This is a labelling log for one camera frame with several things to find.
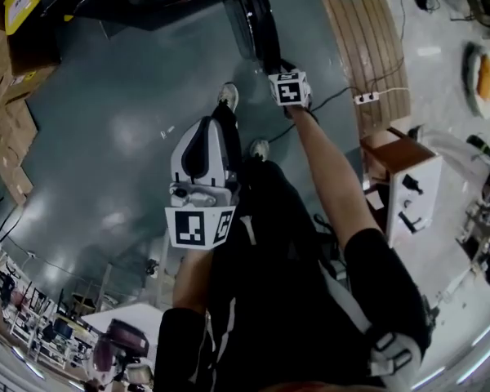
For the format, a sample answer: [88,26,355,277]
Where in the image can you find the person's right shoe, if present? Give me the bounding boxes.
[249,138,270,159]

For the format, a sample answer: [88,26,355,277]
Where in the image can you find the white metal stand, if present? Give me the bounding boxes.
[145,234,179,310]

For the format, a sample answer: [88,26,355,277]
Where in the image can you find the wooden slat platform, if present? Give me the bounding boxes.
[314,0,412,149]

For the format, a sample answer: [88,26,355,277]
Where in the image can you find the person's left shoe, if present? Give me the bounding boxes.
[216,81,240,113]

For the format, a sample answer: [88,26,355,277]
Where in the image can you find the white table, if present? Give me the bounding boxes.
[80,301,171,345]

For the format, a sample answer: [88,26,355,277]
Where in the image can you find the black power cable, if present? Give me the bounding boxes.
[268,85,357,143]

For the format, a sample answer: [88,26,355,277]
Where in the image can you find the white cabinet with brown top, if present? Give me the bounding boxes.
[359,126,445,249]

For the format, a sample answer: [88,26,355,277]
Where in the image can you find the white shoulder strap pack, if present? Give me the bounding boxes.
[367,331,424,381]

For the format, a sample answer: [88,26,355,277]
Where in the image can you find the stack of cardboard boxes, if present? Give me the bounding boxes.
[0,0,63,208]

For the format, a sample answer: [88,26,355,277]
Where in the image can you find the yellow box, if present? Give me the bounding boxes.
[3,0,42,37]

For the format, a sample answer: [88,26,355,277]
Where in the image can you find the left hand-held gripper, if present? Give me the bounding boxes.
[165,116,241,252]

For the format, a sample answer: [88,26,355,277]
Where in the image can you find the person's black shirt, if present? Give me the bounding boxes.
[154,226,430,392]

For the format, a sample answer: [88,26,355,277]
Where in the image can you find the person's shoe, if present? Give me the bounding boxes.
[216,81,240,113]
[249,138,270,159]

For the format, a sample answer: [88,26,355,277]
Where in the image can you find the person's black trousers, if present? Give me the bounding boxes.
[210,100,344,326]

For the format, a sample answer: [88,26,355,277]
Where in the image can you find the cluttered workbench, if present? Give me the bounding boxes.
[452,133,490,290]

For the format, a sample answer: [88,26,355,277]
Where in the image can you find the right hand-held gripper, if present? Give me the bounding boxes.
[267,57,314,118]

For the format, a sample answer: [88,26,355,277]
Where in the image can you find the person's left forearm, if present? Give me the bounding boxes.
[172,246,214,314]

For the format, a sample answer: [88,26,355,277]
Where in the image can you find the white power strip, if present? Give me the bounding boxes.
[353,91,381,106]

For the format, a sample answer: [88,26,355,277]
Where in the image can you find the dark red round stool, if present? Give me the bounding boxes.
[92,318,151,383]

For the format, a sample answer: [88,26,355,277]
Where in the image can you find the person's right forearm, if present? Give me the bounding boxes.
[287,106,377,249]

